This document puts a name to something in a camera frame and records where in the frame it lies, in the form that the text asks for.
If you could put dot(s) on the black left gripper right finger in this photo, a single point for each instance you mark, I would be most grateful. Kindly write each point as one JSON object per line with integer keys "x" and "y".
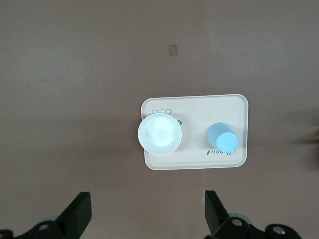
{"x": 216, "y": 216}

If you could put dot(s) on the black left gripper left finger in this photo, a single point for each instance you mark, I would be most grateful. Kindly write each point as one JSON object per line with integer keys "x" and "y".
{"x": 74, "y": 214}

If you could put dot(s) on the blue plastic cup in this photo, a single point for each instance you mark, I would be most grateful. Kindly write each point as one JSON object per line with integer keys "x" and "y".
{"x": 221, "y": 137}

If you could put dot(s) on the white round bowl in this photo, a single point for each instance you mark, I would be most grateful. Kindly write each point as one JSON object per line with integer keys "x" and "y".
{"x": 159, "y": 134}

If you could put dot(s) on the beige rectangular tray with print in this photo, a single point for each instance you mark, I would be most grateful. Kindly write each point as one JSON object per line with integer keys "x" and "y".
{"x": 199, "y": 114}

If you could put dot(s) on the brown tape patch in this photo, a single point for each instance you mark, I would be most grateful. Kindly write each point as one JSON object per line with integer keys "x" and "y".
{"x": 172, "y": 49}

